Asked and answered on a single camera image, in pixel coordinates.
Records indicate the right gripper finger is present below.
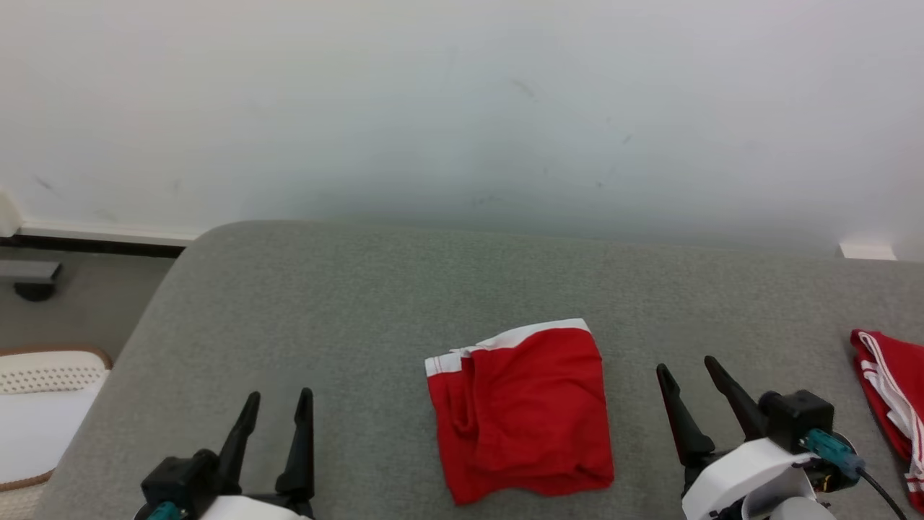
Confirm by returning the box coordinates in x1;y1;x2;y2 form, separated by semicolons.
704;355;770;441
655;363;715;469

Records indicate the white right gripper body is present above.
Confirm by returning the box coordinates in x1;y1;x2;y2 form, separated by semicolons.
681;437;850;520

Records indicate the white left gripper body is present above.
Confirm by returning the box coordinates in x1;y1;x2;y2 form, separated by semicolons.
191;493;315;520

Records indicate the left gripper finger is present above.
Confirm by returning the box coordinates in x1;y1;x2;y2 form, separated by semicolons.
276;388;315;503
217;391;261;496

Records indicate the red shorts white waistband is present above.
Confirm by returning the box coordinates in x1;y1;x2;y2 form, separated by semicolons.
424;318;616;505

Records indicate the red white basketball jersey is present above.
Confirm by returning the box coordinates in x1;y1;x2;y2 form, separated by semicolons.
850;329;924;514

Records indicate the white woven laundry basket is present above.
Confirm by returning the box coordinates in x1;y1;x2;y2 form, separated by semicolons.
0;347;113;520

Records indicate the white black baseboard trim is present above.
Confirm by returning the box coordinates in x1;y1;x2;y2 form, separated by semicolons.
18;220;203;258

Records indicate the grey metal stand foot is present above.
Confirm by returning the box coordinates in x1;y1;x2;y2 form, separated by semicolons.
0;260;64;285

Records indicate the teal right camera connector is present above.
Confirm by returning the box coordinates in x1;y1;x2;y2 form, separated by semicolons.
803;428;865;482

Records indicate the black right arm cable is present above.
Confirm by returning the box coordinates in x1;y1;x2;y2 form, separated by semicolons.
859;468;910;520

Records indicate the small white wall block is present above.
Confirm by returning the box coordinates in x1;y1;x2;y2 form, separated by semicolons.
839;242;897;261

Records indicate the white wall socket box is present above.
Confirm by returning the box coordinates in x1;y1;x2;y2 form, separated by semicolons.
0;189;22;238

